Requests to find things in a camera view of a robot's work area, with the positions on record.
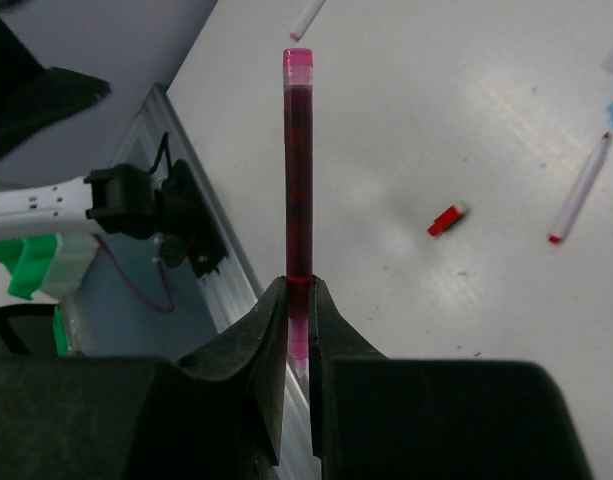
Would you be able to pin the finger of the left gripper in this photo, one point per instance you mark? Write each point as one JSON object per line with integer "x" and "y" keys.
{"x": 33, "y": 97}

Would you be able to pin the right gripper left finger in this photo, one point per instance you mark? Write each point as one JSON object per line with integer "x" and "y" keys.
{"x": 214, "y": 414}

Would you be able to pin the white pen red tip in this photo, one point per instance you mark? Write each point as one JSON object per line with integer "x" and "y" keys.
{"x": 579, "y": 192}

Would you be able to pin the aluminium frame rail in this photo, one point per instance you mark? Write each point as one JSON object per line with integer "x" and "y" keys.
{"x": 220, "y": 277}

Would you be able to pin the white pen pink tip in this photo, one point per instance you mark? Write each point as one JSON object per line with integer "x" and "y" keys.
{"x": 305, "y": 19}

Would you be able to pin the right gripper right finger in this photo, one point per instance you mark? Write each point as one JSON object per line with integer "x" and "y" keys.
{"x": 373, "y": 417}

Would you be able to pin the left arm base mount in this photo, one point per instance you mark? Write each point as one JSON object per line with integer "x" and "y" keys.
{"x": 189, "y": 231}

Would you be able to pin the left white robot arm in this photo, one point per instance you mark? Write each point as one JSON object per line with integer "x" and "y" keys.
{"x": 116, "y": 200}

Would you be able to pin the green plastic part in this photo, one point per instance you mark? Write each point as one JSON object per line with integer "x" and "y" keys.
{"x": 54, "y": 265}

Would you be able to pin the red pen cap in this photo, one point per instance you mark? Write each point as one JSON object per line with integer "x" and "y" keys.
{"x": 448, "y": 219}

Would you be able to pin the dark red pen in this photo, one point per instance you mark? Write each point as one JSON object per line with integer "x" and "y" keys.
{"x": 298, "y": 143}

